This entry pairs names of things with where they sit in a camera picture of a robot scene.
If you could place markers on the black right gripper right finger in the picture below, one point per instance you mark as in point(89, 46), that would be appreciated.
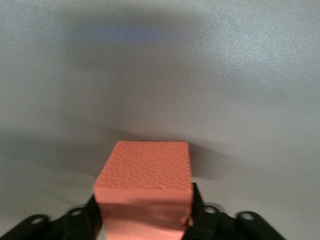
point(220, 225)

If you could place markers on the orange foam block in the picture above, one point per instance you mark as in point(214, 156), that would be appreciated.
point(145, 180)

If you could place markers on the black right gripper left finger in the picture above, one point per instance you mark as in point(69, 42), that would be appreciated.
point(62, 227)

